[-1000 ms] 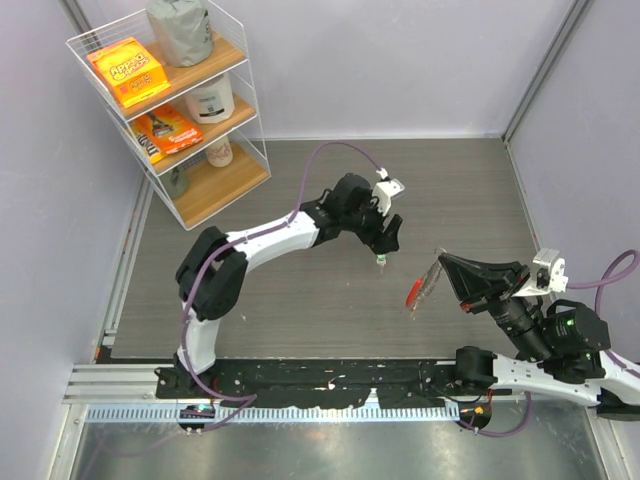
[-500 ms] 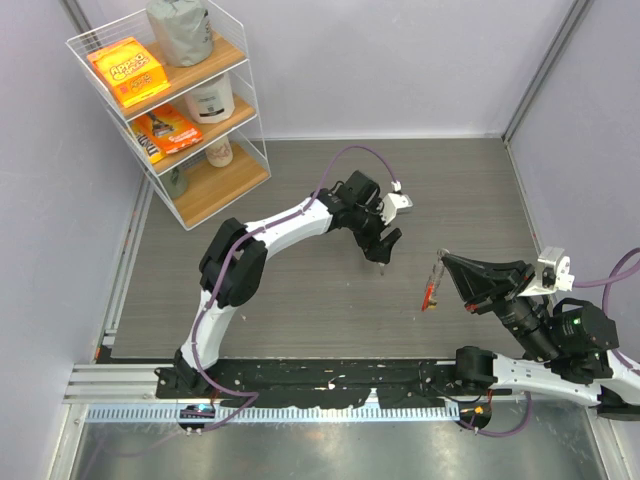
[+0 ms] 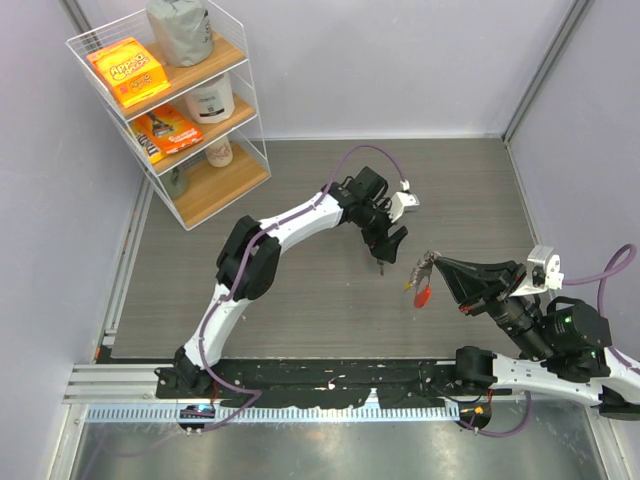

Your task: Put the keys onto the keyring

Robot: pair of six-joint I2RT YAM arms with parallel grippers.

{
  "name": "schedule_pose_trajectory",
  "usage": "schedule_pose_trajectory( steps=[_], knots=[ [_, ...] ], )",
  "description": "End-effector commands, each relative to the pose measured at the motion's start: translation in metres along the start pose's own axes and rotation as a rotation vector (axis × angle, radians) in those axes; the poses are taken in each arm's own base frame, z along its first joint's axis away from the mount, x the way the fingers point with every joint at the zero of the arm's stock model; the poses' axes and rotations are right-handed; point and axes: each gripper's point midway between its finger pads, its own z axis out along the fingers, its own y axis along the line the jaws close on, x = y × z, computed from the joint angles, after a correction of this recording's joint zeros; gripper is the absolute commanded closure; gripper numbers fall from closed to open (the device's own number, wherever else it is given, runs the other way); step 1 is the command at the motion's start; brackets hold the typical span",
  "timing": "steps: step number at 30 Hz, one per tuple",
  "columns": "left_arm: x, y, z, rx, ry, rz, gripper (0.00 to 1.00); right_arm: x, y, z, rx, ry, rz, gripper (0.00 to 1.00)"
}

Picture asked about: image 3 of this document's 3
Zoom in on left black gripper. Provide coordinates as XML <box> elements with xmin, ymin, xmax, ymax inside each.
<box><xmin>356</xmin><ymin>200</ymin><xmax>408</xmax><ymax>264</ymax></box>

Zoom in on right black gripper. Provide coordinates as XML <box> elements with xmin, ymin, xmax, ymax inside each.
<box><xmin>430</xmin><ymin>255</ymin><xmax>553</xmax><ymax>359</ymax></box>

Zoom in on keyring bunch with red tag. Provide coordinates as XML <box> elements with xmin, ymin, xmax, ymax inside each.
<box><xmin>403</xmin><ymin>251</ymin><xmax>441</xmax><ymax>309</ymax></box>

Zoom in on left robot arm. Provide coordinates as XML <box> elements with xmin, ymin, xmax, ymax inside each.
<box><xmin>174</xmin><ymin>167</ymin><xmax>419</xmax><ymax>398</ymax></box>

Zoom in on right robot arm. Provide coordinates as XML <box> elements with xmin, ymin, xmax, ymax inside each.
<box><xmin>434</xmin><ymin>246</ymin><xmax>639</xmax><ymax>421</ymax></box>

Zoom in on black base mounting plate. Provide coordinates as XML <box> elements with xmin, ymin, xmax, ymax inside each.
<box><xmin>155</xmin><ymin>357</ymin><xmax>497</xmax><ymax>410</ymax></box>

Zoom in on cream patterned cup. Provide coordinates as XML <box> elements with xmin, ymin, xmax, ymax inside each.
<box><xmin>205</xmin><ymin>136</ymin><xmax>233</xmax><ymax>168</ymax></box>

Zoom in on grey green small vase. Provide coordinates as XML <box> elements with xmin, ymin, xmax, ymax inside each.
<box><xmin>161</xmin><ymin>167</ymin><xmax>188</xmax><ymax>200</ymax></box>

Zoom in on white labelled tub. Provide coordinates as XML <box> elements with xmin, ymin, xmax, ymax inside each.
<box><xmin>184</xmin><ymin>73</ymin><xmax>235</xmax><ymax>124</ymax></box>

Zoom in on orange snack packet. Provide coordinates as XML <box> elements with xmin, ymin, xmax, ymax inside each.
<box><xmin>133</xmin><ymin>104</ymin><xmax>203</xmax><ymax>155</ymax></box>

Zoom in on yellow candy packet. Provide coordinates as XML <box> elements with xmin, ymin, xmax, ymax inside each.
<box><xmin>130</xmin><ymin>122</ymin><xmax>167</xmax><ymax>165</ymax></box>

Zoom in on grey paper bag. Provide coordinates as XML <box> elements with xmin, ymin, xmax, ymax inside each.
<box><xmin>146</xmin><ymin>0</ymin><xmax>214</xmax><ymax>67</ymax></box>

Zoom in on orange snack box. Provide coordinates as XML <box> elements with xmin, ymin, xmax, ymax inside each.
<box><xmin>87</xmin><ymin>37</ymin><xmax>171</xmax><ymax>108</ymax></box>

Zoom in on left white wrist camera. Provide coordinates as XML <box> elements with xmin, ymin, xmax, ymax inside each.
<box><xmin>388</xmin><ymin>180</ymin><xmax>420</xmax><ymax>223</ymax></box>

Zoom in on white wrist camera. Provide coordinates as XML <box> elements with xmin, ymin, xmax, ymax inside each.
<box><xmin>511</xmin><ymin>245</ymin><xmax>564</xmax><ymax>297</ymax></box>
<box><xmin>388</xmin><ymin>180</ymin><xmax>420</xmax><ymax>223</ymax></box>

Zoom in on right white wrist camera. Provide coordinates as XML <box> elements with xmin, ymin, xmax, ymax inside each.
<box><xmin>511</xmin><ymin>245</ymin><xmax>564</xmax><ymax>297</ymax></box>

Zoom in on white wire shelf rack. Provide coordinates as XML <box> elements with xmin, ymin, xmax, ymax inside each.
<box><xmin>66</xmin><ymin>1</ymin><xmax>271</xmax><ymax>231</ymax></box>

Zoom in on white slotted cable duct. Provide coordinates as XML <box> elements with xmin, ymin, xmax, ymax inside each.
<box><xmin>85</xmin><ymin>401</ymin><xmax>459</xmax><ymax>424</ymax></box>

